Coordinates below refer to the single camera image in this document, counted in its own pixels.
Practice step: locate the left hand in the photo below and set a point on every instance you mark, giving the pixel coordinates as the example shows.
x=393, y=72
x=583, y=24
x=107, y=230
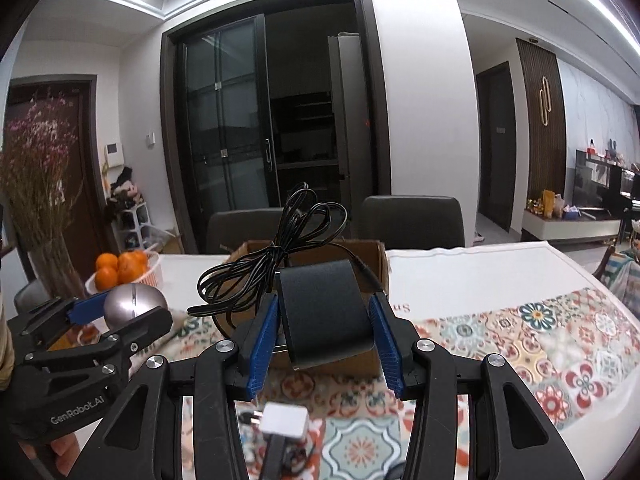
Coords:
x=56, y=459

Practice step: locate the patterned table runner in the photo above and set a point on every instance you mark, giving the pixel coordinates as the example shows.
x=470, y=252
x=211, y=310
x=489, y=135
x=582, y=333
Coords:
x=511, y=437

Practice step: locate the dark dining chair right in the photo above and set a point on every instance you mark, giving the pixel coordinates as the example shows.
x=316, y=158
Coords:
x=412, y=222

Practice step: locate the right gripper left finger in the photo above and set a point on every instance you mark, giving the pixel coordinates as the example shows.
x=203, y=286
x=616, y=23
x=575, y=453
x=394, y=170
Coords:
x=140, y=436

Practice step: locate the orange fruit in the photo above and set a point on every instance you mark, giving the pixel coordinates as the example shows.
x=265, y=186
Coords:
x=107, y=260
x=106, y=278
x=132, y=266

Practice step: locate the white shoe rack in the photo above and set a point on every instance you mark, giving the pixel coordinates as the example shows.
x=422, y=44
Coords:
x=133, y=228

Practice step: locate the glass vase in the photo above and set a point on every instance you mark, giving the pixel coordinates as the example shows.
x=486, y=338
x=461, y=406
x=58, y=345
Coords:
x=53, y=266

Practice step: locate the dark dining chair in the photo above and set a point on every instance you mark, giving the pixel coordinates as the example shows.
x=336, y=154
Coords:
x=412, y=222
x=227, y=231

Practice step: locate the dark dining chair left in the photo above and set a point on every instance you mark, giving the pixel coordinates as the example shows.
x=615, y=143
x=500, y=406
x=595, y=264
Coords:
x=227, y=231

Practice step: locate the black power adapter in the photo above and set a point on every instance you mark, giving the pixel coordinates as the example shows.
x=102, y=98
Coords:
x=325, y=322

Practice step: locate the white power adapter cube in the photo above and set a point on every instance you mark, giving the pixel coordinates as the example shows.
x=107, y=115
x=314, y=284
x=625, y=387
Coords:
x=284, y=420

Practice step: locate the brown cardboard box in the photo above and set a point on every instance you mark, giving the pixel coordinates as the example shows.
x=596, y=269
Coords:
x=261, y=321

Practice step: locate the silver egg-shaped device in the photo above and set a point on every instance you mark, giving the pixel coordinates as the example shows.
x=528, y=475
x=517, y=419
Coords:
x=128, y=301

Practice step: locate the dried purple flowers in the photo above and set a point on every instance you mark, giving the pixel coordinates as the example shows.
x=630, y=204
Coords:
x=35, y=169

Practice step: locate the white fruit basket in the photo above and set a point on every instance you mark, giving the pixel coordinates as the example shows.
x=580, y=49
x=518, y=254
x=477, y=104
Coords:
x=153, y=277

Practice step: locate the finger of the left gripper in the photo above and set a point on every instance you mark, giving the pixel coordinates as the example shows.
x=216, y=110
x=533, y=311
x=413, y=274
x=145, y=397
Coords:
x=87, y=308
x=115, y=347

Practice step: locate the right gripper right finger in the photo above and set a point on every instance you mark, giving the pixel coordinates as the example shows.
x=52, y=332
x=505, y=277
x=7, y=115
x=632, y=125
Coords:
x=510, y=435

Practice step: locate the tv console cabinet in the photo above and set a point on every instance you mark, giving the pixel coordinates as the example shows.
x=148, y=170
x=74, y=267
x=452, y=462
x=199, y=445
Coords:
x=603, y=206

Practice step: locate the black glass sliding door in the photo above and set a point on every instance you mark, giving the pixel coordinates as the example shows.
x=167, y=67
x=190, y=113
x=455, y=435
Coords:
x=224, y=132

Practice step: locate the grey chair at left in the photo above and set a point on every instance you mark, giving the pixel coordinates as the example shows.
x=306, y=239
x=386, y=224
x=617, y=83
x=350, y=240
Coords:
x=30, y=296

